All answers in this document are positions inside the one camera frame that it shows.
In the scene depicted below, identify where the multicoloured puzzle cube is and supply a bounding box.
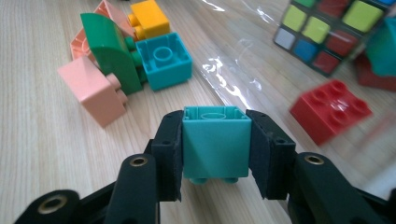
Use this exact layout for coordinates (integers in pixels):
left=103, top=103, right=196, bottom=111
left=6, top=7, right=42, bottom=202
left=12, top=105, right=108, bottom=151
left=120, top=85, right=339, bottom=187
left=273, top=0, right=391, bottom=77

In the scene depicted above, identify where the green toy block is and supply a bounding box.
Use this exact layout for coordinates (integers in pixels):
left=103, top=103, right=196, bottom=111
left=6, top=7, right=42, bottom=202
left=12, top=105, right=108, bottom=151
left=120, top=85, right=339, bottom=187
left=79, top=12, right=149, bottom=96

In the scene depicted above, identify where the salmon toy block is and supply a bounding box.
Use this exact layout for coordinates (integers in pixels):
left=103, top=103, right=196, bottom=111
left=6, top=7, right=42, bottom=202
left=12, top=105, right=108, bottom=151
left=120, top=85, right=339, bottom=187
left=69, top=0, right=136, bottom=62

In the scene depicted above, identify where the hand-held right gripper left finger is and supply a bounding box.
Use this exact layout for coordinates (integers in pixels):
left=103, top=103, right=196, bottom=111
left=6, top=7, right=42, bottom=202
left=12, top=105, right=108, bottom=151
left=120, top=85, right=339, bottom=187
left=151, top=109, right=184, bottom=202

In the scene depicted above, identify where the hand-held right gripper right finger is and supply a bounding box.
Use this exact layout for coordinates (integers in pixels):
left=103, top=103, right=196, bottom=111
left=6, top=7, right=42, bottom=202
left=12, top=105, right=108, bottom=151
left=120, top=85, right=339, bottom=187
left=246, top=109, right=296, bottom=200

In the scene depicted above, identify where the clear plastic bag white trim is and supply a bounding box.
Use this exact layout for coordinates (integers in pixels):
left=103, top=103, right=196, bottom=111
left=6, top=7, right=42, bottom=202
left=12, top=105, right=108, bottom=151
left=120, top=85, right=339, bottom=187
left=186, top=0, right=396, bottom=224

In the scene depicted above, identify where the pale pink toy block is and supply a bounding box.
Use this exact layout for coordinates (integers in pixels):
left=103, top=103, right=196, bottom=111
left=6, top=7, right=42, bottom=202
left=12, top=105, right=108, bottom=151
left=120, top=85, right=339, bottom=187
left=57, top=55, right=129, bottom=129

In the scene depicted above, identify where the red toy block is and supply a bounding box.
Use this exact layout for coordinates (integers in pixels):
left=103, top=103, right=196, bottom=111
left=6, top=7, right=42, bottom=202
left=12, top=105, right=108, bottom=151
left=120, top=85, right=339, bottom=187
left=289, top=78, right=374, bottom=147
left=354, top=52, right=396, bottom=92

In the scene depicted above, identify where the teal blue toy block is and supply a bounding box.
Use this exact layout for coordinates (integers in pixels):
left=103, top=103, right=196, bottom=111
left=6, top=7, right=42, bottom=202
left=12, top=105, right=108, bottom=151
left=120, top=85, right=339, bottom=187
left=364, top=17, right=396, bottom=78

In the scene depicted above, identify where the yellow toy block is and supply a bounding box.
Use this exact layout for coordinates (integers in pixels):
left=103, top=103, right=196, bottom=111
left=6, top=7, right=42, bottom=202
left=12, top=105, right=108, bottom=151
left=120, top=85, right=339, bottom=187
left=127, top=0, right=172, bottom=41

